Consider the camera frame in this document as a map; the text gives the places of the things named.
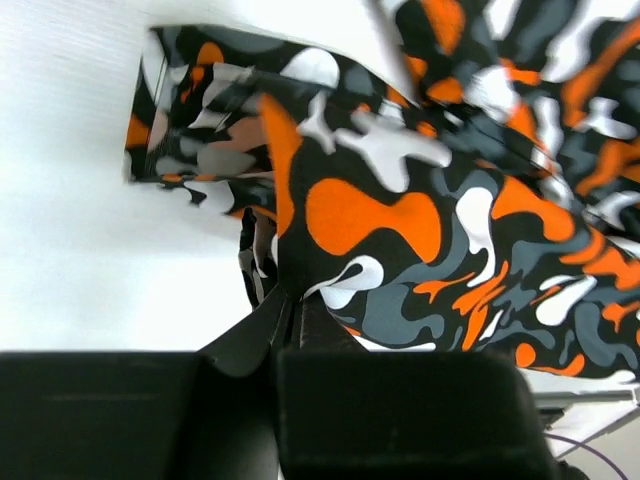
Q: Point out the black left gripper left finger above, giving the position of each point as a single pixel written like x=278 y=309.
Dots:
x=204 y=414

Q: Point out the orange camouflage shorts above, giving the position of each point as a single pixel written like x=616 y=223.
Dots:
x=495 y=207

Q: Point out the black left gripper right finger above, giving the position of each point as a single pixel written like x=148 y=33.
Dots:
x=347 y=413

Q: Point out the aluminium table edge rail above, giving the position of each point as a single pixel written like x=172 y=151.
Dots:
x=563 y=400

